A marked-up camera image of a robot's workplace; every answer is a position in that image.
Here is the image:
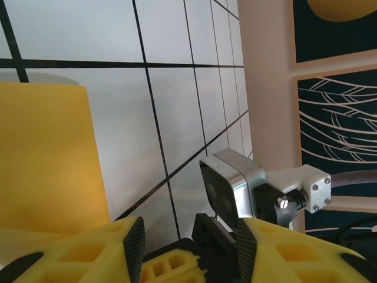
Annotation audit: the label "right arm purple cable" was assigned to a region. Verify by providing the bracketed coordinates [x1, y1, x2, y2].
[329, 169, 377, 189]

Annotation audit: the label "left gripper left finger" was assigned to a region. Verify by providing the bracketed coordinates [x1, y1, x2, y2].
[0, 216, 147, 283]

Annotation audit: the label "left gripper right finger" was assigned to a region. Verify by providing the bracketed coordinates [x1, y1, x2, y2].
[235, 219, 377, 283]

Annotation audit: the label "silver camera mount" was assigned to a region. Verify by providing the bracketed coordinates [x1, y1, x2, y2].
[199, 149, 332, 221]

